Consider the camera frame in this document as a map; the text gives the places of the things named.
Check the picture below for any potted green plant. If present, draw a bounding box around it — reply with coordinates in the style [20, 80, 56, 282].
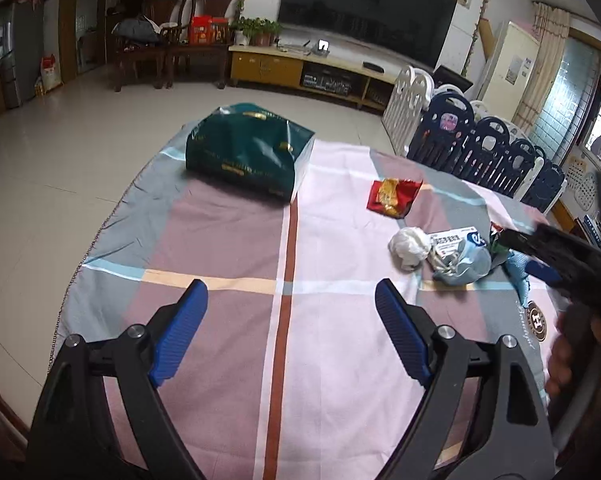
[233, 16, 282, 47]

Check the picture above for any yellow TV cabinet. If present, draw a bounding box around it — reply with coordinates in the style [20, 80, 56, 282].
[229, 46, 397, 112]

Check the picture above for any white tissue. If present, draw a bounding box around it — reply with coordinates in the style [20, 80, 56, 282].
[388, 226, 433, 272]

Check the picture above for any red snack wrapper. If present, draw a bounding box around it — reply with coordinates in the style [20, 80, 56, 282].
[366, 178, 423, 219]

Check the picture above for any white air conditioner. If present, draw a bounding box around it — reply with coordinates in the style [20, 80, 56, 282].
[477, 22, 539, 122]

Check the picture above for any red gift box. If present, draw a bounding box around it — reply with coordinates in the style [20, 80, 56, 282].
[188, 15, 230, 46]

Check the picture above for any person right hand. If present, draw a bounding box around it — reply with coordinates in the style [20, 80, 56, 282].
[545, 315, 601, 408]

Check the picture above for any light blue face mask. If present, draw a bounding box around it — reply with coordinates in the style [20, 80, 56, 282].
[428, 240, 491, 286]

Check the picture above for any large black television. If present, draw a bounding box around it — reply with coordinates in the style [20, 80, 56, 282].
[278, 0, 457, 67]

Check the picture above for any dark green paper bag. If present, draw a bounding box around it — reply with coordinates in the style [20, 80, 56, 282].
[186, 103, 314, 203]

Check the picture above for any blue white playpen fence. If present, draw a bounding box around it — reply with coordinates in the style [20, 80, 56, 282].
[381, 65, 567, 214]

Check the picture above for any striped pink grey tablecloth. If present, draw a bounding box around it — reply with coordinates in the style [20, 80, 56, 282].
[55, 132, 555, 479]

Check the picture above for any blue white medicine box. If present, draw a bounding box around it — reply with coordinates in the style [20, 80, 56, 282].
[428, 226, 489, 261]

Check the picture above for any dark wooden armchair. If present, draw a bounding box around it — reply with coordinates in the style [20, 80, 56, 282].
[166, 0, 238, 89]

